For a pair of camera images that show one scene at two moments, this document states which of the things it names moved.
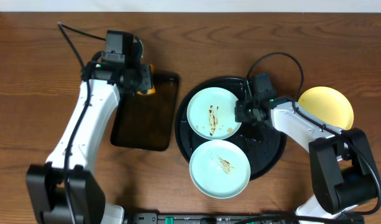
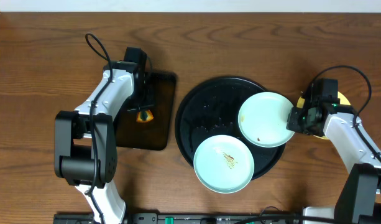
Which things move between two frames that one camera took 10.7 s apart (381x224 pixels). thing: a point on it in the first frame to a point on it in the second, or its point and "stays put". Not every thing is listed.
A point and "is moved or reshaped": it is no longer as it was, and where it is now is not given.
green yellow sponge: x=152 y=91 is moved or reshaped
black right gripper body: x=245 y=112 to x=298 y=121
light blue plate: x=219 y=168 is moved or reshaped
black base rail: x=233 y=218 stays put
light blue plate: x=211 y=114 to x=262 y=119
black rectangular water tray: x=146 y=122 stays put
